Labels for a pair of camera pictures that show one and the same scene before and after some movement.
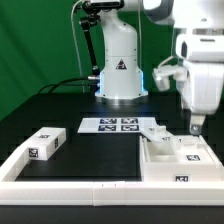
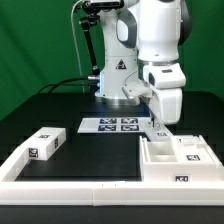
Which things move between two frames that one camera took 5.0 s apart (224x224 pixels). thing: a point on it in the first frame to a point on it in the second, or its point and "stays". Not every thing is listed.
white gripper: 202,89 to 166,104
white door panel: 193,149 stays
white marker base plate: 116,125 stays
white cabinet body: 189,159 stays
